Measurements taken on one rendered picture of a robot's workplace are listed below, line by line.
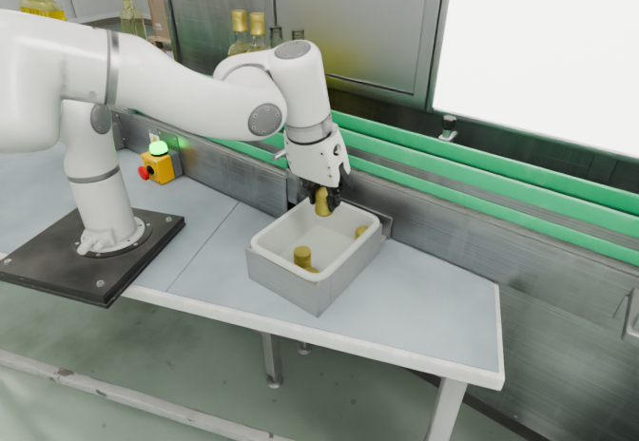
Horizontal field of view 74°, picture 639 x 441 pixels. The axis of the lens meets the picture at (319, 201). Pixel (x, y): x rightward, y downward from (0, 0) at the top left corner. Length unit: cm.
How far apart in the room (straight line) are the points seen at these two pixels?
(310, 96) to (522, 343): 92
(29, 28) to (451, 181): 68
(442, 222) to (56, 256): 77
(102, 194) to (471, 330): 72
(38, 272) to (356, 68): 80
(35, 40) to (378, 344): 63
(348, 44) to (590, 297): 72
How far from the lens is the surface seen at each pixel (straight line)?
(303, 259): 81
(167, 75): 52
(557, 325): 122
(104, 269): 93
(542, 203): 82
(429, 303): 84
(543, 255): 85
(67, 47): 54
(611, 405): 136
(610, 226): 82
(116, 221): 95
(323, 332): 77
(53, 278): 95
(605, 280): 85
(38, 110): 53
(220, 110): 52
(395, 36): 100
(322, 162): 67
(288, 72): 59
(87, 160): 88
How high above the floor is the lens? 135
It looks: 34 degrees down
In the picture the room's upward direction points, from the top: straight up
